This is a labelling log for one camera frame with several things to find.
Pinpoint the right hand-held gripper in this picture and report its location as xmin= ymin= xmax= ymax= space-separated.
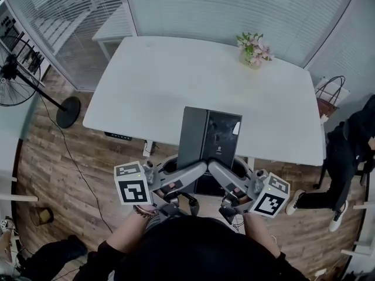
xmin=207 ymin=156 xmax=291 ymax=225

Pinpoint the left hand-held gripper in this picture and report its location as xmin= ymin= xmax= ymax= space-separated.
xmin=113 ymin=155 xmax=209 ymax=225

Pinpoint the black rectangular box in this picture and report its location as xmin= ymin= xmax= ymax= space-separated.
xmin=176 ymin=106 xmax=243 ymax=198

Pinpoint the person's left forearm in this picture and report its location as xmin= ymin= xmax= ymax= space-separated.
xmin=105 ymin=212 xmax=161 ymax=253

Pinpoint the person's right forearm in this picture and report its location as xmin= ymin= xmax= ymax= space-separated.
xmin=243 ymin=214 xmax=282 ymax=259

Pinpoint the person's left hand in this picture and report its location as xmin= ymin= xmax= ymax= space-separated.
xmin=158 ymin=181 xmax=178 ymax=198

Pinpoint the person's right hand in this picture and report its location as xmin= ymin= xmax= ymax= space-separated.
xmin=231 ymin=187 xmax=250 ymax=201

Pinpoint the black desk control panel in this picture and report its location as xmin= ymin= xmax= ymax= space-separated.
xmin=104 ymin=131 xmax=132 ymax=142

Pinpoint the person's black top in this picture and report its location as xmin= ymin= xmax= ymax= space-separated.
xmin=86 ymin=215 xmax=311 ymax=281

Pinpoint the black office chair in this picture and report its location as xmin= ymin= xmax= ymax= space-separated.
xmin=312 ymin=121 xmax=371 ymax=190

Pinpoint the large white desk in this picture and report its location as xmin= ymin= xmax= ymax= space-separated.
xmin=83 ymin=36 xmax=325 ymax=172

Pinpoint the brown handbag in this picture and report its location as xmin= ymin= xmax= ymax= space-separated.
xmin=315 ymin=75 xmax=346 ymax=119

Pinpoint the pink flower bouquet vase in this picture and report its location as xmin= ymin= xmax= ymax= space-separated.
xmin=236 ymin=32 xmax=275 ymax=69

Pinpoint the black standing fan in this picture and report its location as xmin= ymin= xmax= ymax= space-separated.
xmin=0 ymin=33 xmax=81 ymax=129

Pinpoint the person's left leg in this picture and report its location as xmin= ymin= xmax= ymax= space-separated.
xmin=20 ymin=234 xmax=88 ymax=281

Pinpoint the white bench table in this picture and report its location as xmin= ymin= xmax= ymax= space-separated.
xmin=92 ymin=4 xmax=138 ymax=61

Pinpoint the pale side desk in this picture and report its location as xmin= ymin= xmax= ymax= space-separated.
xmin=0 ymin=98 xmax=40 ymax=200

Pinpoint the black metal rack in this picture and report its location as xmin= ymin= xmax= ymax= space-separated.
xmin=11 ymin=30 xmax=49 ymax=83

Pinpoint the beaded bracelet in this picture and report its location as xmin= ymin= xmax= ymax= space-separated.
xmin=132 ymin=204 xmax=159 ymax=220

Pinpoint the black fan cable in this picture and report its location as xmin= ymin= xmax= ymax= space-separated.
xmin=40 ymin=95 xmax=114 ymax=234

